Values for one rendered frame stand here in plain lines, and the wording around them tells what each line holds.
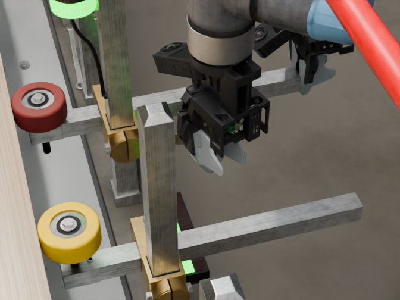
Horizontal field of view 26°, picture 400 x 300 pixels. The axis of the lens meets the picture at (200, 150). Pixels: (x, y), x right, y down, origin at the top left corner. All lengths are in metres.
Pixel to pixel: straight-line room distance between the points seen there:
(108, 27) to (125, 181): 0.30
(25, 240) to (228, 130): 0.30
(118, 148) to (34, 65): 0.57
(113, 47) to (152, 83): 1.50
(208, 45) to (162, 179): 0.18
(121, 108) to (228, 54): 0.36
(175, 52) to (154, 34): 1.82
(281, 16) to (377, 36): 0.68
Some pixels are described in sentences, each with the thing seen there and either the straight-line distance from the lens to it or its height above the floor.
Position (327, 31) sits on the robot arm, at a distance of 0.87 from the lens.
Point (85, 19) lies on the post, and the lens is 1.47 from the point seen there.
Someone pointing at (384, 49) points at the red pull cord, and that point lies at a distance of 0.19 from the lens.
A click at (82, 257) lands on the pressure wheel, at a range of 1.12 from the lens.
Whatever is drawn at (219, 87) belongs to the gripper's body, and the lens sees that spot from 0.99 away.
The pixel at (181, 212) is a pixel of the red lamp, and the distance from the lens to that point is 1.39.
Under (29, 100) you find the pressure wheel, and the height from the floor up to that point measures 0.90.
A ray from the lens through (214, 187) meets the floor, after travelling 2.38.
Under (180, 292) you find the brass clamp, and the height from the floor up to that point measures 0.82.
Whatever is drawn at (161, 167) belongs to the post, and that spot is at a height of 1.04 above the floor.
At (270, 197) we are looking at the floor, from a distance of 2.36.
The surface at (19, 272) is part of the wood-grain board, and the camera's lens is 1.09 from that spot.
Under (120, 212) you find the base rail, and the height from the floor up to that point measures 0.70.
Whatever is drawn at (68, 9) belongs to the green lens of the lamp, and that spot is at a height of 1.10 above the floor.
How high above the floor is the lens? 1.76
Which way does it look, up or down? 45 degrees down
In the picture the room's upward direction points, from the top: straight up
